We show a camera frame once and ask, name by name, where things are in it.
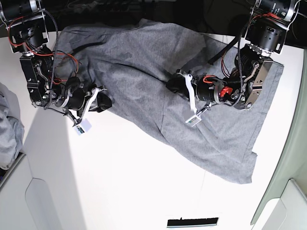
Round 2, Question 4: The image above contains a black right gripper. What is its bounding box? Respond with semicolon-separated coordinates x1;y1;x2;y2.
43;81;112;120

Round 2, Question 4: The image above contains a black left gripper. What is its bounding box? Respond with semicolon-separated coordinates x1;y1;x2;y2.
165;74;230;104

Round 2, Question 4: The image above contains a grey t-shirt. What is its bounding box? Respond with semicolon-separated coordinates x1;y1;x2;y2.
58;19;283;184

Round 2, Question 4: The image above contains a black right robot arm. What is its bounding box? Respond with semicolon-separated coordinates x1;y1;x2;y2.
0;0;112;124

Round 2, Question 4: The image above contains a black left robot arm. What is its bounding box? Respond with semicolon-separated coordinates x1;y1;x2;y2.
166;0;300;115

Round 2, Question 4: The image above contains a grey clothes pile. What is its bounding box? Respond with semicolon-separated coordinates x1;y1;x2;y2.
0;84;24;170

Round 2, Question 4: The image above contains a white bin left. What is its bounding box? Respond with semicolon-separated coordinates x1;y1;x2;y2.
0;153;63;230

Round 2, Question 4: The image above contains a white bin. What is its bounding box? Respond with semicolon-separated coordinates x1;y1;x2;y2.
0;153;63;230
252;178;307;230

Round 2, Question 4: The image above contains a white bin right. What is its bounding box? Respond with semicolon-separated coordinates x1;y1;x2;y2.
252;178;307;230

